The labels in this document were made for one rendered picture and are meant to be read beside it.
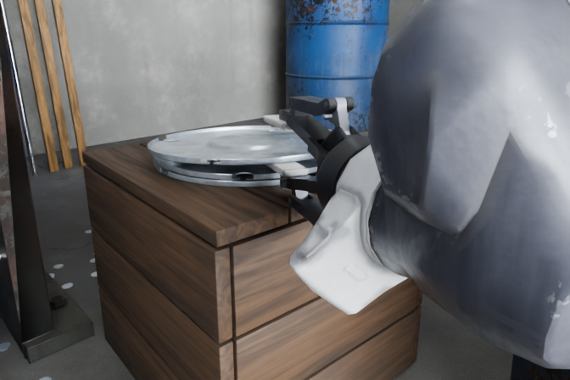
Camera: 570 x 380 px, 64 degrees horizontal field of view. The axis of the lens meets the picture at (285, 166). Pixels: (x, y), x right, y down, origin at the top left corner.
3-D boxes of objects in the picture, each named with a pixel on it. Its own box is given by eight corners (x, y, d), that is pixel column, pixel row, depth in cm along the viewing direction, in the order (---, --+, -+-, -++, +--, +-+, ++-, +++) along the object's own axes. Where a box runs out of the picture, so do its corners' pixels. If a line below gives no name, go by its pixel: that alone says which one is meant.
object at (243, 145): (360, 131, 77) (360, 126, 77) (333, 170, 50) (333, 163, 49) (202, 128, 84) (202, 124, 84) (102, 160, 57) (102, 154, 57)
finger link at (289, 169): (309, 168, 51) (309, 175, 52) (286, 155, 58) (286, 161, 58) (283, 171, 50) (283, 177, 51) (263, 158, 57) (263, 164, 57)
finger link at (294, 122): (322, 171, 40) (324, 157, 39) (278, 122, 49) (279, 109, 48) (361, 167, 41) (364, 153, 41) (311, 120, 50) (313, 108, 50)
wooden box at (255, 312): (417, 361, 77) (437, 162, 67) (227, 506, 54) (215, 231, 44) (269, 271, 106) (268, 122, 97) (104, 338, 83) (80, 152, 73)
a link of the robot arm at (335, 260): (483, 144, 31) (430, 131, 36) (313, 162, 27) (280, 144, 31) (466, 310, 34) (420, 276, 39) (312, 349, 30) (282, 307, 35)
